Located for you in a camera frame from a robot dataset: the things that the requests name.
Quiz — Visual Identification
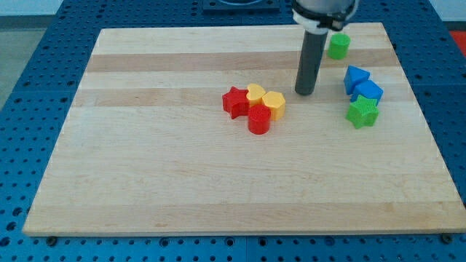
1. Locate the blue triangle block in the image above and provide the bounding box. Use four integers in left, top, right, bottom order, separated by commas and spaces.
344, 65, 371, 95

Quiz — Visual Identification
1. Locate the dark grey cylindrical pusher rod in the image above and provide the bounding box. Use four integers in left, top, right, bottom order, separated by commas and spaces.
295, 31, 328, 96

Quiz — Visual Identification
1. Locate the dark blue base mount plate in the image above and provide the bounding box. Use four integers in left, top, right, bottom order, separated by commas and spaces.
201, 0, 280, 13

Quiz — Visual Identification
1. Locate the wooden board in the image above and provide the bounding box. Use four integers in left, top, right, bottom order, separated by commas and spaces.
23, 23, 465, 237

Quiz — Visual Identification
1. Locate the blue pentagon block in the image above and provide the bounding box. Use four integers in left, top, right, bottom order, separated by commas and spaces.
350, 80, 384, 104

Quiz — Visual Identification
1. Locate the green cylinder block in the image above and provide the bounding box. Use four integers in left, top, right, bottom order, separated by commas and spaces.
328, 33, 351, 60

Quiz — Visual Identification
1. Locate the yellow hexagon block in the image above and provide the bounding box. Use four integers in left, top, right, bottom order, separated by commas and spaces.
262, 91, 285, 121

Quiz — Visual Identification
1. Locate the red star block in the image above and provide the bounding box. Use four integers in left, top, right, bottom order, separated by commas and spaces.
222, 87, 250, 119

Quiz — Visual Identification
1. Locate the green star block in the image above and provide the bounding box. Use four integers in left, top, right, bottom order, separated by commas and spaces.
346, 95, 379, 129

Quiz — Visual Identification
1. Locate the yellow heart block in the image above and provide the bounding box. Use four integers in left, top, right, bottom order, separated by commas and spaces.
246, 83, 266, 107

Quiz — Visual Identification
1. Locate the red cylinder block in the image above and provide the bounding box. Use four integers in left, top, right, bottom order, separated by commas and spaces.
248, 104, 271, 135

